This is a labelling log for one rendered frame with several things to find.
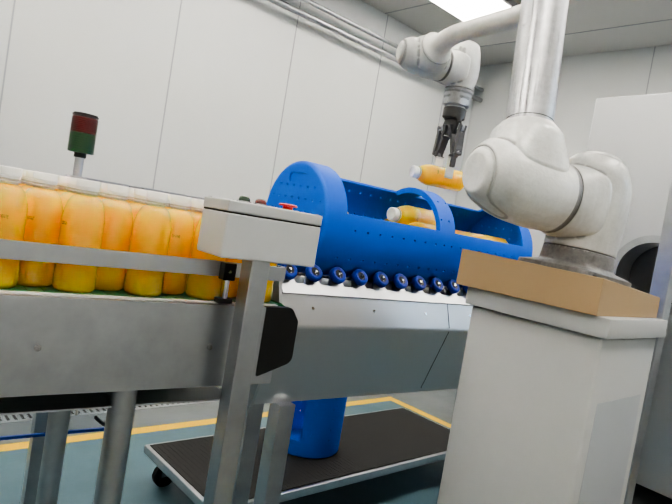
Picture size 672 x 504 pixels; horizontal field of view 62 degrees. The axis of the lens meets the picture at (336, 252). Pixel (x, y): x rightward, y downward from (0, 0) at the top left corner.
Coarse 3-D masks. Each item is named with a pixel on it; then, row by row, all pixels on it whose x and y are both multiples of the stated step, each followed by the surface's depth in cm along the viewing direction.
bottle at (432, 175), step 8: (424, 168) 182; (432, 168) 182; (440, 168) 184; (424, 176) 182; (432, 176) 182; (440, 176) 183; (456, 176) 185; (432, 184) 184; (440, 184) 184; (448, 184) 185; (456, 184) 186
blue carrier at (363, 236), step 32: (288, 192) 146; (320, 192) 135; (352, 192) 167; (384, 192) 171; (416, 192) 166; (352, 224) 138; (384, 224) 144; (448, 224) 160; (480, 224) 203; (512, 224) 193; (320, 256) 137; (352, 256) 142; (384, 256) 148; (416, 256) 155; (448, 256) 162; (512, 256) 180
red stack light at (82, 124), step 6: (72, 120) 142; (78, 120) 141; (84, 120) 141; (90, 120) 142; (96, 120) 144; (72, 126) 142; (78, 126) 141; (84, 126) 142; (90, 126) 142; (96, 126) 144; (84, 132) 142; (90, 132) 143; (96, 132) 145
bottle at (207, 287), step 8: (200, 224) 111; (192, 248) 112; (192, 256) 111; (200, 256) 110; (208, 256) 110; (216, 256) 111; (192, 280) 111; (200, 280) 110; (208, 280) 110; (216, 280) 111; (192, 288) 110; (200, 288) 110; (208, 288) 110; (216, 288) 112; (192, 296) 111; (200, 296) 110; (208, 296) 111; (216, 296) 112
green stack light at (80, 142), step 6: (72, 132) 141; (78, 132) 141; (72, 138) 142; (78, 138) 141; (84, 138) 142; (90, 138) 143; (72, 144) 141; (78, 144) 141; (84, 144) 142; (90, 144) 143; (72, 150) 142; (78, 150) 142; (84, 150) 142; (90, 150) 143
